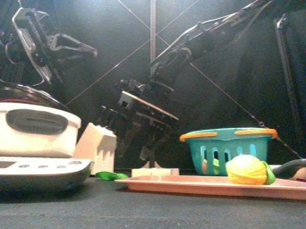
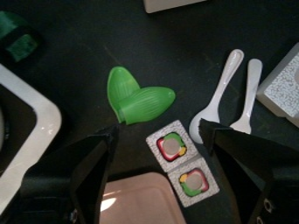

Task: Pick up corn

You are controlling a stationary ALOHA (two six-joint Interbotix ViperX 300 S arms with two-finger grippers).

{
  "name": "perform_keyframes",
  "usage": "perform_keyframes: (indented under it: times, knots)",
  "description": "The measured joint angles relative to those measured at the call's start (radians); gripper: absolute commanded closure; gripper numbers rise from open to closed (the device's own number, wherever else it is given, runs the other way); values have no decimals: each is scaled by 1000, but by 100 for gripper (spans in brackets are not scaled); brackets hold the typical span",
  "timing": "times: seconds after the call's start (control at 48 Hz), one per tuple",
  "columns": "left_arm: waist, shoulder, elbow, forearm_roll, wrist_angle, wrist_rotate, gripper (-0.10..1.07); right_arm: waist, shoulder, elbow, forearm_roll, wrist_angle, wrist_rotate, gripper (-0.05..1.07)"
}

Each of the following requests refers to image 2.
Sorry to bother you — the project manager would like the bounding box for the white plastic fork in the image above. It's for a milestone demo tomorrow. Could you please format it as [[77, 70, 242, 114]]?
[[188, 48, 245, 145]]

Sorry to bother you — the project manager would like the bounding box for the green and black toy piece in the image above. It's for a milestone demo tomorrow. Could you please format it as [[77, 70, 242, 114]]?
[[0, 10, 43, 64]]

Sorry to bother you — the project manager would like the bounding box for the square toy sushi piece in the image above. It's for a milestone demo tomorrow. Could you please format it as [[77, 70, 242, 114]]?
[[165, 157, 220, 208], [144, 119, 202, 173]]

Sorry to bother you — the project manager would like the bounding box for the grey toy cube with hole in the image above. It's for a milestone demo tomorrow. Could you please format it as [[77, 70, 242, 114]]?
[[142, 0, 208, 14]]

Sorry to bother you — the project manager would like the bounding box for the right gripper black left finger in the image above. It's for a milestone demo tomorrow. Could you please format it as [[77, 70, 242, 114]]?
[[0, 124, 120, 224]]

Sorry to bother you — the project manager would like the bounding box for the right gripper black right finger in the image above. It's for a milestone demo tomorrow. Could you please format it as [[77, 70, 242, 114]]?
[[197, 118, 299, 224]]

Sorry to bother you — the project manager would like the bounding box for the pink square plate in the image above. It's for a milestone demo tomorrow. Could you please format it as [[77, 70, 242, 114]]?
[[97, 171, 188, 224]]

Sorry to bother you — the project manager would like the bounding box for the green toy corn husk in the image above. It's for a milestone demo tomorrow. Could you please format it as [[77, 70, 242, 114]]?
[[106, 66, 177, 126]]

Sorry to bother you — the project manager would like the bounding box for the pale rectangular toy tray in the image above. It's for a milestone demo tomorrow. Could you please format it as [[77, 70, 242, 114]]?
[[0, 62, 62, 215]]

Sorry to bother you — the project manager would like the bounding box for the white plastic spoon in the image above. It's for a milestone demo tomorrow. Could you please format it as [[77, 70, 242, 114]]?
[[228, 58, 264, 135]]

